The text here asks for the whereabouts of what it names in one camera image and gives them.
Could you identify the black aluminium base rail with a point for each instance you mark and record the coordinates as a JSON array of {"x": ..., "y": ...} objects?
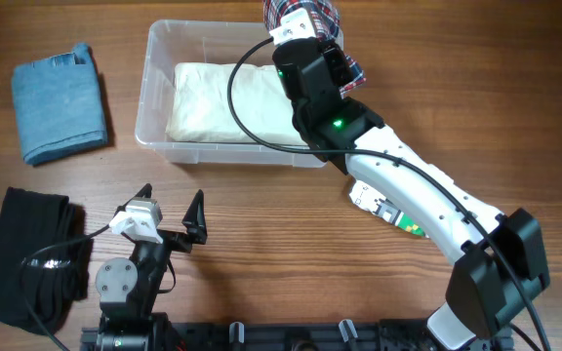
[{"x": 385, "y": 335}]

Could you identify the folded black garment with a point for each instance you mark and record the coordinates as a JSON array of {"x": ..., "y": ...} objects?
[{"x": 40, "y": 275}]

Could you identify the clear plastic storage bin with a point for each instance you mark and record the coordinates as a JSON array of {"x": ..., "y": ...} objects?
[{"x": 172, "y": 41}]

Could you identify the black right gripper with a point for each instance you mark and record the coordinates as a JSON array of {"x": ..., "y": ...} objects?
[{"x": 337, "y": 59}]

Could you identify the red navy plaid shirt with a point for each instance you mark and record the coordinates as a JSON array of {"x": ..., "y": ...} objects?
[{"x": 327, "y": 25}]

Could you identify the white printed t-shirt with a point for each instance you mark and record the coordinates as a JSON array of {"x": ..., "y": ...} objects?
[{"x": 372, "y": 201}]

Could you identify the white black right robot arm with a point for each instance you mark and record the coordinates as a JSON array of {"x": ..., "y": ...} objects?
[{"x": 499, "y": 261}]

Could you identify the cream cloth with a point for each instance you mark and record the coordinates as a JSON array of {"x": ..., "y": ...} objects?
[{"x": 201, "y": 112}]

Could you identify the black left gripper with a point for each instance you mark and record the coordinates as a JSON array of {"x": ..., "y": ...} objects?
[{"x": 195, "y": 222}]

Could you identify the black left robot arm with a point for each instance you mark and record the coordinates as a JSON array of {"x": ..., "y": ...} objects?
[{"x": 128, "y": 287}]

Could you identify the folded blue denim jeans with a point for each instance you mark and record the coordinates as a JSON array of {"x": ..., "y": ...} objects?
[{"x": 58, "y": 106}]

